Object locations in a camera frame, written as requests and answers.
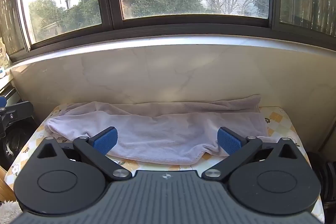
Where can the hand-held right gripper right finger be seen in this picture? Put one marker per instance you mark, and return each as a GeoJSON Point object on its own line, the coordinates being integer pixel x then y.
{"type": "Point", "coordinates": [228, 141]}

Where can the pale lilac ribbed pants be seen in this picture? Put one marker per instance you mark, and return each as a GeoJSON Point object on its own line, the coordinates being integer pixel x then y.
{"type": "Point", "coordinates": [168, 132]}

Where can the white laundry countertop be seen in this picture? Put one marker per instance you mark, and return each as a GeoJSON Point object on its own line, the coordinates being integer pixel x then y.
{"type": "Point", "coordinates": [5, 82]}

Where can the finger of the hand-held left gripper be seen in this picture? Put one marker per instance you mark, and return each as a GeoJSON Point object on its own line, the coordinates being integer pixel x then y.
{"type": "Point", "coordinates": [2, 101]}
{"type": "Point", "coordinates": [21, 111]}

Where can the silver washing machine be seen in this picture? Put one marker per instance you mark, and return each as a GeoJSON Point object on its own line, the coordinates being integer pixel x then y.
{"type": "Point", "coordinates": [18, 140]}

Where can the small white and blue tub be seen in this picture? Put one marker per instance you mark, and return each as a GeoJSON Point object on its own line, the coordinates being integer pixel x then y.
{"type": "Point", "coordinates": [2, 73]}

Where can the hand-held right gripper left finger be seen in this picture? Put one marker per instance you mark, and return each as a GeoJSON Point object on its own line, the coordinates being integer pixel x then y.
{"type": "Point", "coordinates": [105, 141]}

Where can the detergent refill bag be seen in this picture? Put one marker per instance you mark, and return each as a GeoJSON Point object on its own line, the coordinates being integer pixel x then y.
{"type": "Point", "coordinates": [2, 53]}

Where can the bamboo window blind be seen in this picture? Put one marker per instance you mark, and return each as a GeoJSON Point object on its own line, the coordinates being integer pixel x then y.
{"type": "Point", "coordinates": [10, 3]}

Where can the floral checked tablecloth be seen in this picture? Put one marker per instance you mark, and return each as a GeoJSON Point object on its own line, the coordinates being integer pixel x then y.
{"type": "Point", "coordinates": [26, 145]}

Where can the stone window sill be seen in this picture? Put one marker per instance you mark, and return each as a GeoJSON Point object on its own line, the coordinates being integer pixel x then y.
{"type": "Point", "coordinates": [168, 41]}

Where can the dark ribbed object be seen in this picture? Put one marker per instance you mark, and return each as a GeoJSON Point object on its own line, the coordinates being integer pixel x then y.
{"type": "Point", "coordinates": [328, 176]}

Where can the white fluffy cloth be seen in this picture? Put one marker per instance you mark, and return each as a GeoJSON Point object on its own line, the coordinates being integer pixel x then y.
{"type": "Point", "coordinates": [9, 212]}

